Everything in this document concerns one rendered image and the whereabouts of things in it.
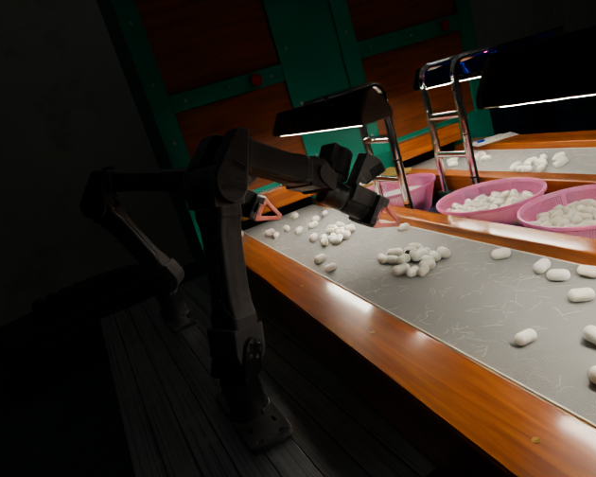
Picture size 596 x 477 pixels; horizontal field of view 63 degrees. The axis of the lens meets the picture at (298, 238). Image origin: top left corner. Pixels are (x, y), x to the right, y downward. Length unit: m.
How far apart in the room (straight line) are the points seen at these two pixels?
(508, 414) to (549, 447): 0.06
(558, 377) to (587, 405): 0.06
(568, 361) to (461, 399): 0.16
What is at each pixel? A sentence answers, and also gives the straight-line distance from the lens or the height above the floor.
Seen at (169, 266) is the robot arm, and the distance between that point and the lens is 1.33.
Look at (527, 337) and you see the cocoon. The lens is 0.73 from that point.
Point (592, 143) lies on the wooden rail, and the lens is 1.75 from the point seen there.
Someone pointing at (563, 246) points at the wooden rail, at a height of 0.76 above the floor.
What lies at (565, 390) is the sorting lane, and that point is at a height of 0.74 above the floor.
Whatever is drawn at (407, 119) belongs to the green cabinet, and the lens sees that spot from 2.09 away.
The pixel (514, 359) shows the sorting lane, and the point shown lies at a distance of 0.71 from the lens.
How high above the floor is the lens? 1.13
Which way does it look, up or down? 15 degrees down
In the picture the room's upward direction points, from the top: 17 degrees counter-clockwise
